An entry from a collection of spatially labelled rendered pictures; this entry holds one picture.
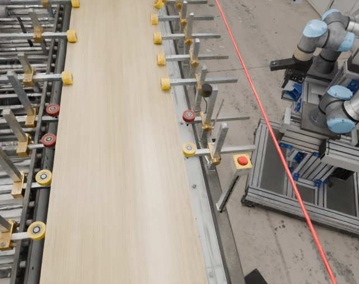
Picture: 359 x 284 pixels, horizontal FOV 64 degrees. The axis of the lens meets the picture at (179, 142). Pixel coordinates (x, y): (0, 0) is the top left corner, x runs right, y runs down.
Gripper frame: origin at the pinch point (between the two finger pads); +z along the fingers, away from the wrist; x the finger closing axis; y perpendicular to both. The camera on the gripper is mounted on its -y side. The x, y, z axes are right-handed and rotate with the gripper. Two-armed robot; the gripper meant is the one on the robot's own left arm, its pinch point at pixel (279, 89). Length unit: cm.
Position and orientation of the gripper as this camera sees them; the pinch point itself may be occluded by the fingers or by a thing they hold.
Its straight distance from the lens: 149.6
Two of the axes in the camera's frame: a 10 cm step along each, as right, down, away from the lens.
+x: 2.9, -7.7, 5.7
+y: 9.5, 2.8, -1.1
